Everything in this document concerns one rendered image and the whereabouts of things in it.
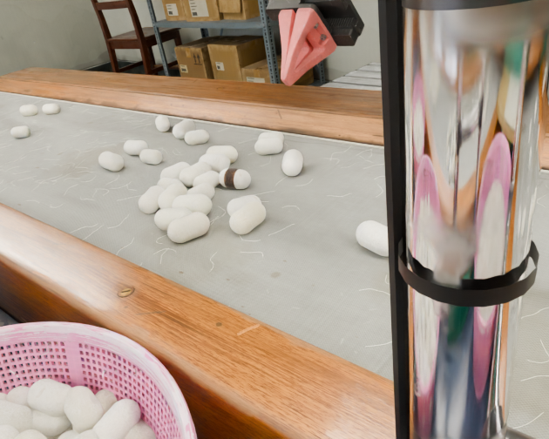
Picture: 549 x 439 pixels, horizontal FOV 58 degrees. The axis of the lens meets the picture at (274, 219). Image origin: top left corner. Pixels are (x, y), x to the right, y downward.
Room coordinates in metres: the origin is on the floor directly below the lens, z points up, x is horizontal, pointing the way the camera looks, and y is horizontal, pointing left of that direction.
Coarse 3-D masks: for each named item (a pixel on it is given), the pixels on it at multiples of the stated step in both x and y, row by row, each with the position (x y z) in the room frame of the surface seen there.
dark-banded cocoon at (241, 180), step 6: (222, 174) 0.47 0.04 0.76; (234, 174) 0.46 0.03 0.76; (240, 174) 0.46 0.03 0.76; (246, 174) 0.46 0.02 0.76; (222, 180) 0.46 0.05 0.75; (234, 180) 0.45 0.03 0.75; (240, 180) 0.45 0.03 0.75; (246, 180) 0.45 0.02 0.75; (240, 186) 0.45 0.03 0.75; (246, 186) 0.46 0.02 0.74
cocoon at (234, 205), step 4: (244, 196) 0.41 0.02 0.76; (248, 196) 0.41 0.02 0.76; (252, 196) 0.40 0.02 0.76; (256, 196) 0.41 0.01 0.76; (232, 200) 0.40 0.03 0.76; (236, 200) 0.40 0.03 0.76; (240, 200) 0.40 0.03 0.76; (244, 200) 0.40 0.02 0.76; (248, 200) 0.40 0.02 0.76; (252, 200) 0.40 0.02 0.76; (256, 200) 0.40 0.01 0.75; (260, 200) 0.40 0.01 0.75; (228, 204) 0.40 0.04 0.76; (232, 204) 0.40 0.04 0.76; (236, 204) 0.40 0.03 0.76; (240, 204) 0.40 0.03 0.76; (244, 204) 0.40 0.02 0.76; (228, 208) 0.40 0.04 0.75; (232, 208) 0.40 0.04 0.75; (236, 208) 0.40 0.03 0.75; (240, 208) 0.40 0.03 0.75; (228, 212) 0.40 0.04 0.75; (232, 212) 0.40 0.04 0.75
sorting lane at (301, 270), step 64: (0, 128) 0.86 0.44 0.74; (64, 128) 0.79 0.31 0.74; (128, 128) 0.74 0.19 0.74; (0, 192) 0.56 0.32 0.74; (64, 192) 0.53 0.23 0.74; (128, 192) 0.50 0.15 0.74; (256, 192) 0.45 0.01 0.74; (320, 192) 0.42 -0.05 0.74; (384, 192) 0.40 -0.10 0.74; (128, 256) 0.37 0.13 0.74; (192, 256) 0.35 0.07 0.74; (256, 256) 0.33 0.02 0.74; (320, 256) 0.32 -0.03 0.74; (384, 256) 0.30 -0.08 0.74; (320, 320) 0.25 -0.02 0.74; (384, 320) 0.24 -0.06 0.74; (512, 384) 0.17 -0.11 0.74
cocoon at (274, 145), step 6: (264, 138) 0.54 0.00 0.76; (270, 138) 0.54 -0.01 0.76; (276, 138) 0.54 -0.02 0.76; (258, 144) 0.54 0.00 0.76; (264, 144) 0.53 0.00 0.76; (270, 144) 0.53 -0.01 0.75; (276, 144) 0.53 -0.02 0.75; (282, 144) 0.54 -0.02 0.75; (258, 150) 0.53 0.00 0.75; (264, 150) 0.53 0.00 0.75; (270, 150) 0.53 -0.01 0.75; (276, 150) 0.53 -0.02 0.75
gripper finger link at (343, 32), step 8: (280, 16) 0.60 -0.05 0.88; (288, 16) 0.59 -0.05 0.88; (280, 24) 0.60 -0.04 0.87; (288, 24) 0.59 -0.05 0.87; (336, 24) 0.60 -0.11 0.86; (344, 24) 0.59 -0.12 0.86; (352, 24) 0.59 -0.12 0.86; (280, 32) 0.59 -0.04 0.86; (288, 32) 0.58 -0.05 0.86; (336, 32) 0.60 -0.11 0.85; (344, 32) 0.59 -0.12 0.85; (352, 32) 0.58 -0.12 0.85; (288, 40) 0.58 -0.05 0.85; (336, 40) 0.60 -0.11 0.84; (344, 40) 0.59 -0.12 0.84; (352, 40) 0.58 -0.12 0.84; (304, 48) 0.61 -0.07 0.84; (312, 48) 0.61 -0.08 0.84; (304, 56) 0.60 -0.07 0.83; (296, 64) 0.59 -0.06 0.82
